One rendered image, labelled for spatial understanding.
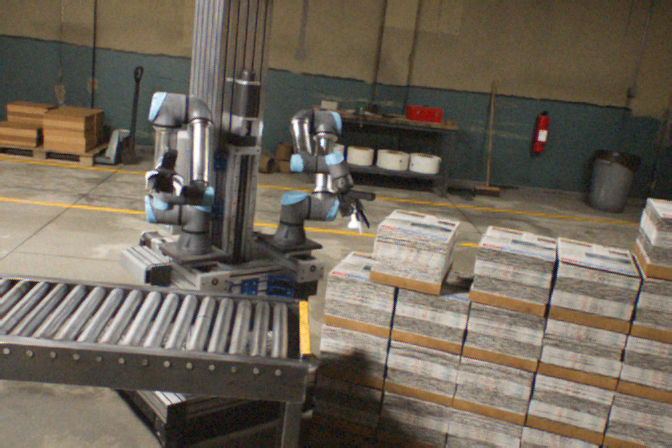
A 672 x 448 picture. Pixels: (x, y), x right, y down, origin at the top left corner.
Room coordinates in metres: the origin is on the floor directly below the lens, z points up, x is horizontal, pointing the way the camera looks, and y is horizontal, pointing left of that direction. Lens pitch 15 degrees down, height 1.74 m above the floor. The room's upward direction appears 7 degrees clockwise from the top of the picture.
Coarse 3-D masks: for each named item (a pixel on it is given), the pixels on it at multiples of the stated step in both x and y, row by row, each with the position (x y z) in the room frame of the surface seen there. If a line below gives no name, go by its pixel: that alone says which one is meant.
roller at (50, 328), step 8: (80, 288) 2.28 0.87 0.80; (72, 296) 2.20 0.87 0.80; (80, 296) 2.23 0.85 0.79; (64, 304) 2.12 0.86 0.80; (72, 304) 2.15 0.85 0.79; (56, 312) 2.06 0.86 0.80; (64, 312) 2.07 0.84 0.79; (72, 312) 2.13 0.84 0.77; (48, 320) 1.99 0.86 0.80; (56, 320) 2.00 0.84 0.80; (64, 320) 2.05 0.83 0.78; (40, 328) 1.94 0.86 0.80; (48, 328) 1.94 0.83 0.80; (56, 328) 1.97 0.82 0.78; (32, 336) 1.89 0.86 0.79; (40, 336) 1.88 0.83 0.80; (48, 336) 1.91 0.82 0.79
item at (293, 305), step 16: (32, 288) 2.30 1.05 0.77; (112, 288) 2.32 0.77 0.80; (128, 288) 2.33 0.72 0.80; (144, 288) 2.35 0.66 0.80; (160, 288) 2.37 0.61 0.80; (80, 304) 2.31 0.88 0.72; (160, 304) 2.34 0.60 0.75; (256, 304) 2.37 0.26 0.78; (272, 304) 2.38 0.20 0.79; (288, 304) 2.38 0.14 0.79; (192, 320) 2.35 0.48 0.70; (272, 320) 2.38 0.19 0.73; (288, 320) 2.38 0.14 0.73
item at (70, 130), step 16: (16, 112) 8.22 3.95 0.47; (32, 112) 8.23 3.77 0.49; (48, 112) 7.91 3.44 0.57; (64, 112) 8.08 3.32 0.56; (80, 112) 8.24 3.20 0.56; (96, 112) 8.40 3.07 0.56; (0, 128) 7.81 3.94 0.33; (16, 128) 7.83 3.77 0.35; (32, 128) 7.89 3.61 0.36; (48, 128) 7.88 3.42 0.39; (64, 128) 7.89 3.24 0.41; (80, 128) 7.91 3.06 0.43; (96, 128) 8.34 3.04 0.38; (0, 144) 7.81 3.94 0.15; (16, 144) 7.83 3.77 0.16; (32, 144) 7.86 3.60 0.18; (48, 144) 7.87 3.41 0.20; (64, 144) 7.88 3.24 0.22; (80, 144) 7.90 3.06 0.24; (96, 144) 8.35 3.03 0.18; (48, 160) 7.86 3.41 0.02; (64, 160) 7.93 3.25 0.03; (80, 160) 7.89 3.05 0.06
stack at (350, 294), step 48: (336, 288) 2.68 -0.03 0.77; (384, 288) 2.63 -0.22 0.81; (336, 336) 2.68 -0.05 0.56; (432, 336) 2.58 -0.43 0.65; (480, 336) 2.53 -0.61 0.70; (528, 336) 2.49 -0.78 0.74; (576, 336) 2.44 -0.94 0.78; (624, 336) 2.40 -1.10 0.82; (336, 384) 2.68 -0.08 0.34; (432, 384) 2.57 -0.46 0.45; (480, 384) 2.51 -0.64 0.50; (528, 384) 2.47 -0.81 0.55; (576, 384) 2.43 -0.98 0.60; (336, 432) 2.68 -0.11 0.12; (432, 432) 2.56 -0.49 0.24; (480, 432) 2.51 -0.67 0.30; (528, 432) 2.46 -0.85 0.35
